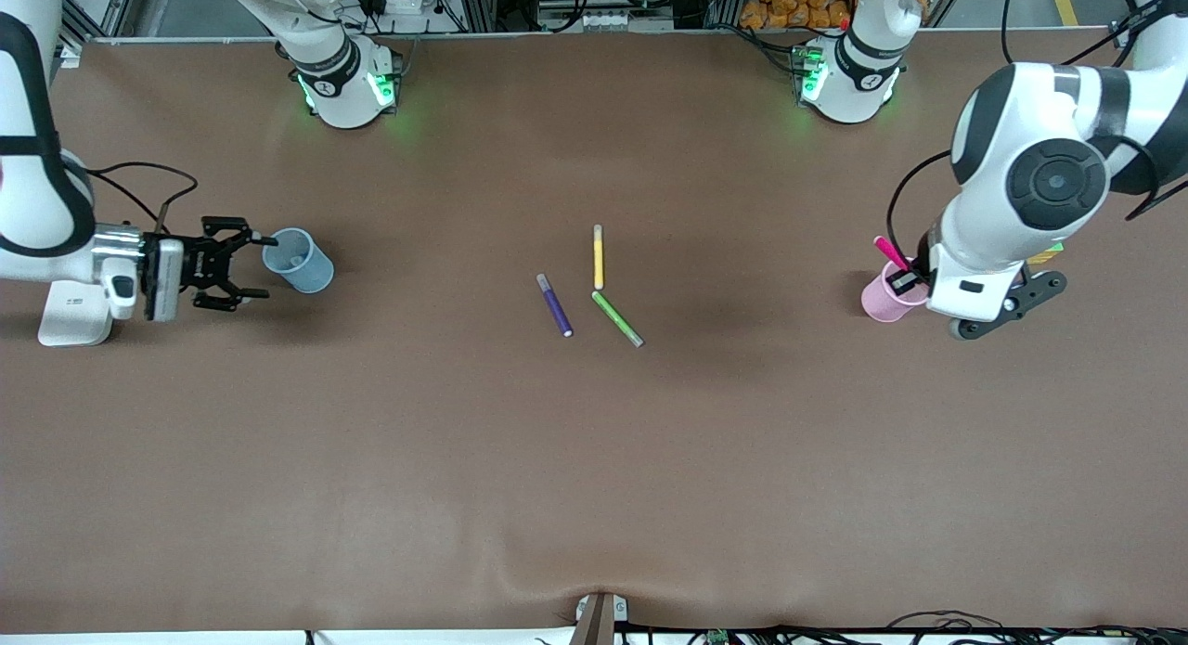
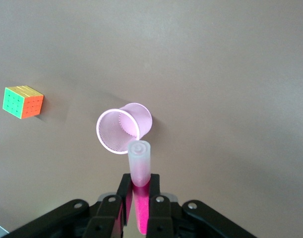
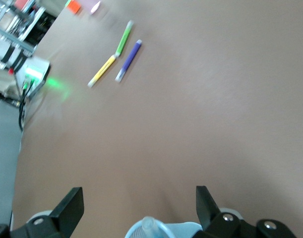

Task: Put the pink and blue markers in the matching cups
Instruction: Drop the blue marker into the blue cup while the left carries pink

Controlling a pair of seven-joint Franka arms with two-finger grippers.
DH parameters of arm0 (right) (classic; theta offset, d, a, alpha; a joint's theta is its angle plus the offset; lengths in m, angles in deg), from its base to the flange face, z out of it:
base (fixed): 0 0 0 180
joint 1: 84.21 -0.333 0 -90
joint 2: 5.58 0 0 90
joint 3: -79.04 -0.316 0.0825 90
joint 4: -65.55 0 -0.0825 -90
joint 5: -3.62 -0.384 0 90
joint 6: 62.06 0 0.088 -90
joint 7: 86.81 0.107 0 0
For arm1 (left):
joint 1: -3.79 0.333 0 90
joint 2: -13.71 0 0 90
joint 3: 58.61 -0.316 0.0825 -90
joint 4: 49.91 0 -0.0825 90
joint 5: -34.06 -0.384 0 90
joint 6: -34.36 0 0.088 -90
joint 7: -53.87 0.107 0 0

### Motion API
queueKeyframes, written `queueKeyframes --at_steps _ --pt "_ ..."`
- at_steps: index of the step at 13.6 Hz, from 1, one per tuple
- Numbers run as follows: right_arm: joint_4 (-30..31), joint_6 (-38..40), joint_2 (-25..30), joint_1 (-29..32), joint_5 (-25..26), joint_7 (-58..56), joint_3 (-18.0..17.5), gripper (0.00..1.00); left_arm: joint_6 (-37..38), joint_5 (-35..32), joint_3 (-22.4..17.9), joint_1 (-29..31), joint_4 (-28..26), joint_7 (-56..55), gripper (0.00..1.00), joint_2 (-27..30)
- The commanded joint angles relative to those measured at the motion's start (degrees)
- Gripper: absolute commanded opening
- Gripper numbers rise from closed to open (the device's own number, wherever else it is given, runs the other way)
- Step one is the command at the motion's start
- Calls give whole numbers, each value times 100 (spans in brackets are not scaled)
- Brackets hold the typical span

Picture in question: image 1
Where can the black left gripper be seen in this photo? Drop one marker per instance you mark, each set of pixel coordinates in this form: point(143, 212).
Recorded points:
point(902, 280)

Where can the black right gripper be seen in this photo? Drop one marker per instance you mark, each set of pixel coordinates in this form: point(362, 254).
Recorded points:
point(197, 264)

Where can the pink marker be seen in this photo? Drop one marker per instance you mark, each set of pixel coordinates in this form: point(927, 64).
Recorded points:
point(891, 252)

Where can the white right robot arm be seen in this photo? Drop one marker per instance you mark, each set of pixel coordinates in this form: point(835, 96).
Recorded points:
point(343, 97)

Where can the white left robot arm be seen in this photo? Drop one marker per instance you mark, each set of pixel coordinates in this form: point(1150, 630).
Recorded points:
point(1002, 116)

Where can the pink mesh cup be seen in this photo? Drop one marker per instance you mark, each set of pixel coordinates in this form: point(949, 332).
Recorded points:
point(882, 303)

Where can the blue mesh cup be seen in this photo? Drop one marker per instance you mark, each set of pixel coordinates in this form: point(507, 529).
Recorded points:
point(306, 266)

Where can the colourful puzzle cube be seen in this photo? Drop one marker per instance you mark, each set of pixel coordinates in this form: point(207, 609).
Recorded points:
point(1049, 253)

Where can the green marker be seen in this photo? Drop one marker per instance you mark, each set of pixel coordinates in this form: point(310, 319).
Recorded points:
point(616, 318)

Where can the orange snack bag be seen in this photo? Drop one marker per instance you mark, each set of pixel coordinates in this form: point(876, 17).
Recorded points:
point(798, 5)

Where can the yellow marker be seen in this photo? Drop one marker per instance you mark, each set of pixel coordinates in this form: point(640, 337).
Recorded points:
point(599, 260)

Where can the white power strip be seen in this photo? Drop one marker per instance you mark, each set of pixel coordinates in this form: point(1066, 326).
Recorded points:
point(418, 5)

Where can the purple marker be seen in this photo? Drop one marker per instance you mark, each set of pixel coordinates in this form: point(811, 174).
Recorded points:
point(555, 306)

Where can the brown table cover mat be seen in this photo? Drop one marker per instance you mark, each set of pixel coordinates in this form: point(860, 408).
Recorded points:
point(594, 459)

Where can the white terminal block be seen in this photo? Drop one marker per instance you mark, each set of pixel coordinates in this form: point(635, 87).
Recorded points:
point(605, 19)

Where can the aluminium frame profile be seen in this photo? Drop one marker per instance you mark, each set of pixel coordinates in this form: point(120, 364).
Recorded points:
point(102, 9)

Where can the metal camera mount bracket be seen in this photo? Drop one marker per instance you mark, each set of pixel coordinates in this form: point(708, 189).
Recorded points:
point(596, 622)

